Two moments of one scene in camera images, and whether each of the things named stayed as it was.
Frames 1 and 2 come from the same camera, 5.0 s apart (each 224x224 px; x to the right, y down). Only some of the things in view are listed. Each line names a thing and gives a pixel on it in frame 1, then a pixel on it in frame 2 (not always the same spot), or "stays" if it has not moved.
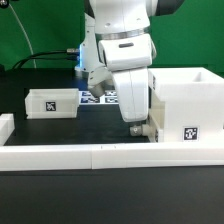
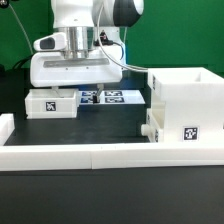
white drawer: (52, 103) stays
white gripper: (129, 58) to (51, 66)
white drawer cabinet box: (193, 103) stays
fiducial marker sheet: (109, 97) stays
